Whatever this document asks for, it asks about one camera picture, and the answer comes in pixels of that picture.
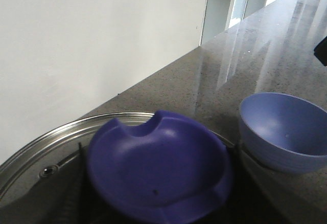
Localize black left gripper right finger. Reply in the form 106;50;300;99
226;147;289;224

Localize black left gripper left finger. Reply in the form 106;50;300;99
0;142;90;224

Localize glass lid with blue knob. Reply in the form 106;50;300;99
0;109;235;224

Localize light blue plastic bowl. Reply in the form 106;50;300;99
239;92;326;174

